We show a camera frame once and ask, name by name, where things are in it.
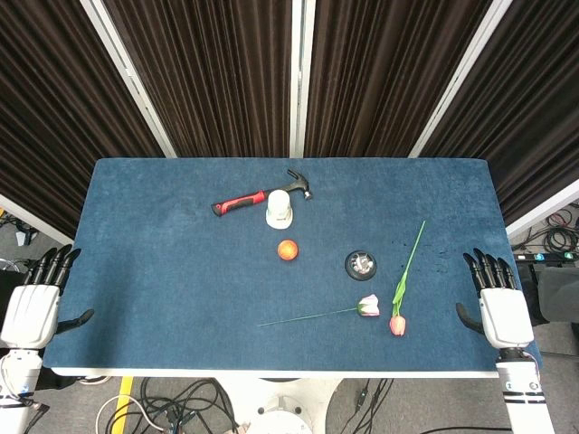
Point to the pink rose with stem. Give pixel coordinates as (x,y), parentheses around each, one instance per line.
(368,306)

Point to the gray trouser leg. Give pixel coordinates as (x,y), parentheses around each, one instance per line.
(558,298)

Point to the black power strip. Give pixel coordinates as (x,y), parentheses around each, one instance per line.
(549,257)

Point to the white partition rail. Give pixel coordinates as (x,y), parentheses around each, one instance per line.
(543,210)
(36,221)

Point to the black white sneaker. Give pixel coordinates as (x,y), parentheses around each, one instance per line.
(95,379)

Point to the red black claw hammer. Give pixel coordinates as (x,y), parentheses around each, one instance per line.
(240,202)

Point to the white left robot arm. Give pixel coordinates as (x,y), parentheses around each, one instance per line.
(16,375)

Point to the blue felt table cover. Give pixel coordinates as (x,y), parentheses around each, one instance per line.
(181,271)

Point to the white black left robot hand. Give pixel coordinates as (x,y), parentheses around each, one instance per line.
(31,312)

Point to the yellow floor tape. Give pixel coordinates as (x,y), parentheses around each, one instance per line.
(123,402)

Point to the red artificial tulip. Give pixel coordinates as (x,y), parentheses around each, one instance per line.
(397,325)

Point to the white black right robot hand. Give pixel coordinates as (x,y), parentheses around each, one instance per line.
(504,316)

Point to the orange ball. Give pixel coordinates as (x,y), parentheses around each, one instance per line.
(288,250)

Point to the white plastic cup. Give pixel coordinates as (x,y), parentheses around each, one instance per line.
(278,205)

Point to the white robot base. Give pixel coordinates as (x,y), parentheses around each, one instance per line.
(289,407)

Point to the dark brown curtain panel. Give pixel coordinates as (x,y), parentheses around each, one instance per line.
(54,113)
(380,77)
(534,113)
(217,77)

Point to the white partition post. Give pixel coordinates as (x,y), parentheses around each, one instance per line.
(131,86)
(457,86)
(300,77)

